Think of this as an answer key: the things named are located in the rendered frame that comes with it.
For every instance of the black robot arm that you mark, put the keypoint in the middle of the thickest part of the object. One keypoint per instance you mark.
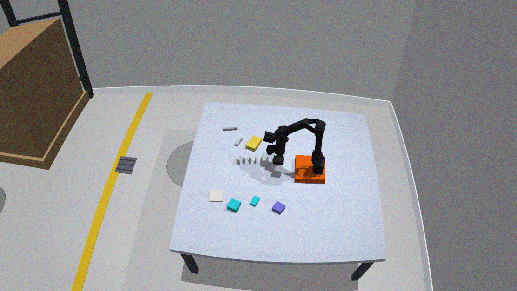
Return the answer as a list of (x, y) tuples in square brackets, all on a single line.
[(280, 136)]

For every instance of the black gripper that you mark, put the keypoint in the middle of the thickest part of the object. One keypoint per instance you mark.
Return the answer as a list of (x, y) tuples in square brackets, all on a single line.
[(279, 159)]

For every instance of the yellow block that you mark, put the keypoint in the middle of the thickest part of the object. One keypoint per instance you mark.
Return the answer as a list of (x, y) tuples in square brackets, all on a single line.
[(253, 143)]

